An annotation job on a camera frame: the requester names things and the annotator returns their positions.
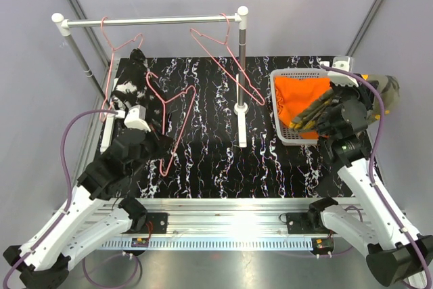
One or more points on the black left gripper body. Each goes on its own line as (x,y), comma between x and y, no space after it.
(154,147)

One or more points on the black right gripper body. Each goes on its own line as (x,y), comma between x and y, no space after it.
(347,94)

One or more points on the camouflage yellow trousers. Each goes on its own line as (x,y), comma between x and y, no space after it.
(389,90)

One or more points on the orange trousers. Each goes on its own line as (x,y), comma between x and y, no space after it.
(300,102)

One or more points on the pink hanger with orange trousers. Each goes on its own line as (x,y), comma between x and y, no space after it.
(230,62)

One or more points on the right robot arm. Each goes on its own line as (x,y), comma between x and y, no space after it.
(394,249)

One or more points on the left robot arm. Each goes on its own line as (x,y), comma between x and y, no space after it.
(46,260)

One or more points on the black white patterned trousers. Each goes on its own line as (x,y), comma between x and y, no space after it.
(131,89)

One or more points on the pink hanger with black trousers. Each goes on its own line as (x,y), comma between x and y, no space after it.
(107,104)

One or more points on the white plastic basket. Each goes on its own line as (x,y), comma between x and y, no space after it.
(287,137)

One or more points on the black marble pattern mat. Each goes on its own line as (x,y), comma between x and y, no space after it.
(209,162)

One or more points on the silver white clothes rack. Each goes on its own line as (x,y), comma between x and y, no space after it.
(64,26)

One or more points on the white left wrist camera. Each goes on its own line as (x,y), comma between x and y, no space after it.
(134,118)

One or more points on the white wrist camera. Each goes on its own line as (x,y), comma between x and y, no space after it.
(338,64)
(134,118)

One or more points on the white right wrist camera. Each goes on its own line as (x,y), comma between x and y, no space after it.
(338,64)

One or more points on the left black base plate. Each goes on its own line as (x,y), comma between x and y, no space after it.
(157,223)

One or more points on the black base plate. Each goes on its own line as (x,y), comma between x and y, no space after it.
(157,223)
(296,223)

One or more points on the aluminium mounting rail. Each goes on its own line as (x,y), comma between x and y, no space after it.
(227,218)

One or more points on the white slotted cable duct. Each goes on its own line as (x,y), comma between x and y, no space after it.
(208,244)

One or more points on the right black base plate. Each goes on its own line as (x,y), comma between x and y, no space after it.
(296,223)

